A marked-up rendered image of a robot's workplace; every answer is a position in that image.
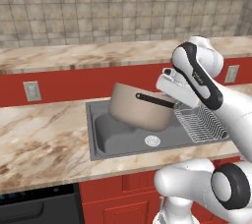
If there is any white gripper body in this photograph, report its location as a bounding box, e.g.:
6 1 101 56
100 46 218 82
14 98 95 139
155 72 201 109

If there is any grey kitchen sink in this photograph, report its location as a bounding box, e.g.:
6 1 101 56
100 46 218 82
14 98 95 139
85 99 232 162

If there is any red drawer front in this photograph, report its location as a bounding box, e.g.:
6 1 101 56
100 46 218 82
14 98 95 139
121 170 159 194

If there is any red cupboard door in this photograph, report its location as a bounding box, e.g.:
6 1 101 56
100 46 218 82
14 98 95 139
81 190 164 224

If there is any black dishwasher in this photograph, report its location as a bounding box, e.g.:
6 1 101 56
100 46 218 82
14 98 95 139
0 183 86 224

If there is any wire dish rack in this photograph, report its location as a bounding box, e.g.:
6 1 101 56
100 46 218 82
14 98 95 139
173 104 230 144

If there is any beige pot with black handle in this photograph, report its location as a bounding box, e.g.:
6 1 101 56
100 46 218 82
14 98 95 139
108 82 180 133

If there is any grey wall outlet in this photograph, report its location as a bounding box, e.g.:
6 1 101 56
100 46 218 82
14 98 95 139
224 64 240 84
23 81 43 102

